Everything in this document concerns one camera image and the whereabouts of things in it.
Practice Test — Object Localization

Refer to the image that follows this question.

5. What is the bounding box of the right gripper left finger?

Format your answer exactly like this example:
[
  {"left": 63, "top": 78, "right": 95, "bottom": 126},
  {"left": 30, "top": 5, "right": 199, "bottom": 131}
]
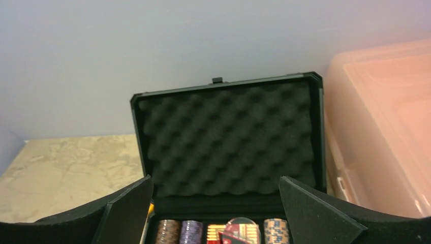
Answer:
[{"left": 1, "top": 175, "right": 153, "bottom": 243}]

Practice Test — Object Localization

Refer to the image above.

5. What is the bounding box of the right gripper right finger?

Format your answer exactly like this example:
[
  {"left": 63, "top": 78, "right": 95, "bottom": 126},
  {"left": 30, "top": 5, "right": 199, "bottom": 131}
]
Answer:
[{"left": 279, "top": 176, "right": 430, "bottom": 244}]

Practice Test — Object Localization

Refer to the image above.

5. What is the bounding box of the brown poker chip roll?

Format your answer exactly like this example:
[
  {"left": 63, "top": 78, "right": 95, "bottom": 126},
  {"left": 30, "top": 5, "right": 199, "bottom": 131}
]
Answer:
[{"left": 155, "top": 220, "right": 181, "bottom": 244}]

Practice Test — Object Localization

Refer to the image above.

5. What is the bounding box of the purple poker chip roll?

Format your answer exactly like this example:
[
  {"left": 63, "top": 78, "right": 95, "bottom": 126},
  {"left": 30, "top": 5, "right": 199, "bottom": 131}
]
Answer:
[{"left": 179, "top": 220, "right": 204, "bottom": 244}]

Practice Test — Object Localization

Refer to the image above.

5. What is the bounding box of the black poker case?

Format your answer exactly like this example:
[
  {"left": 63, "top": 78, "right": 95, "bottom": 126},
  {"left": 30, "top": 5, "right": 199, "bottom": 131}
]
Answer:
[{"left": 130, "top": 72, "right": 327, "bottom": 243}]

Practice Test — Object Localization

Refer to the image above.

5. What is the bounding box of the yellow tape measure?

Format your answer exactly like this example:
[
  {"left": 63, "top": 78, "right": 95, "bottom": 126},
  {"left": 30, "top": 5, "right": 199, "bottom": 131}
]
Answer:
[{"left": 148, "top": 203, "right": 154, "bottom": 217}]

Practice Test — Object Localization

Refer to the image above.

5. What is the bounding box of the pink poker chip roll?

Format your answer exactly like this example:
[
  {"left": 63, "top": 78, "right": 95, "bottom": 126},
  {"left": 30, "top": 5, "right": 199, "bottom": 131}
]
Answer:
[{"left": 264, "top": 218, "right": 289, "bottom": 244}]

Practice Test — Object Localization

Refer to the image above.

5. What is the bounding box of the clear round dealer button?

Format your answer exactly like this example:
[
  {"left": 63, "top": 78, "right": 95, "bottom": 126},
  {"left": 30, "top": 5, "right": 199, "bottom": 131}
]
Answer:
[{"left": 223, "top": 217, "right": 261, "bottom": 243}]

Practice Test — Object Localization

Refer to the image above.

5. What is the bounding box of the red card deck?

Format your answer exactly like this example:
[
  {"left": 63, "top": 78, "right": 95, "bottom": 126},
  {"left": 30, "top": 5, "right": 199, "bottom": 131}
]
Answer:
[{"left": 206, "top": 224, "right": 261, "bottom": 244}]

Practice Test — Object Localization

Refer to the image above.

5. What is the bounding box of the pink plastic storage box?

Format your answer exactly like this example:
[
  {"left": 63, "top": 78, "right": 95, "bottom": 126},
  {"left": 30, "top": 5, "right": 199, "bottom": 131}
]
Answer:
[{"left": 323, "top": 39, "right": 430, "bottom": 218}]

